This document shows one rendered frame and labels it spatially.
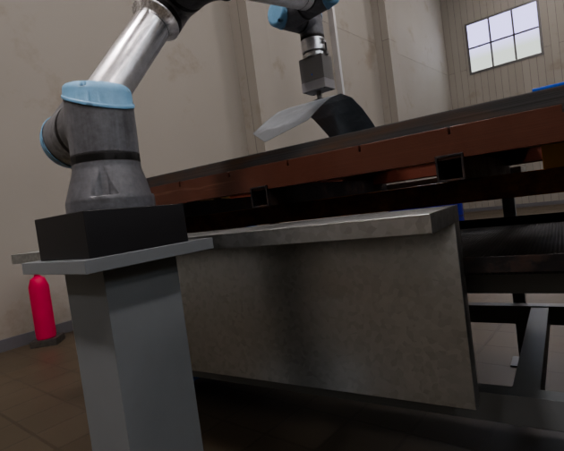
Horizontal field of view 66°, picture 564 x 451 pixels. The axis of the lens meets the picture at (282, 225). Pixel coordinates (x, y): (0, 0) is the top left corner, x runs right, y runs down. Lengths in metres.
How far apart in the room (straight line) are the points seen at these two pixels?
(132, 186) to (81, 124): 0.13
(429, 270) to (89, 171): 0.63
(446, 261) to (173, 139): 3.66
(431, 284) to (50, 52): 3.51
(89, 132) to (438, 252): 0.65
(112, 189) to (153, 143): 3.39
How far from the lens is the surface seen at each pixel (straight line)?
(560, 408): 1.02
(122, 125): 0.81
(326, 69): 1.42
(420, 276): 0.87
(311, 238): 0.76
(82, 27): 4.16
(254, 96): 4.92
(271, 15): 1.40
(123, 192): 0.77
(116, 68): 1.01
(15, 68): 3.80
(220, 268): 1.11
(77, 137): 0.81
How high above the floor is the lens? 0.72
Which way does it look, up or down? 2 degrees down
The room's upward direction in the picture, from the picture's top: 8 degrees counter-clockwise
